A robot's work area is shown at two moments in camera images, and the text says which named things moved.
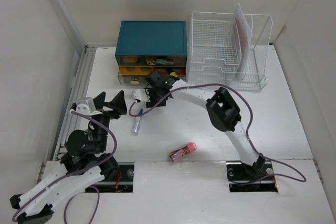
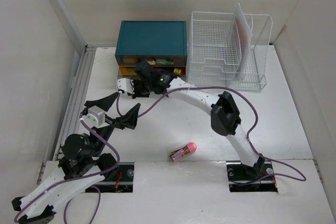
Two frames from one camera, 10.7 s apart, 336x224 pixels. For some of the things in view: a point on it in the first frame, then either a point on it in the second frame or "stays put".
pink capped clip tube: x=178 y=153 stays put
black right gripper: x=149 y=104 to x=136 y=94
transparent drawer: x=133 y=61 stays put
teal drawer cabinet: x=145 y=46 stays put
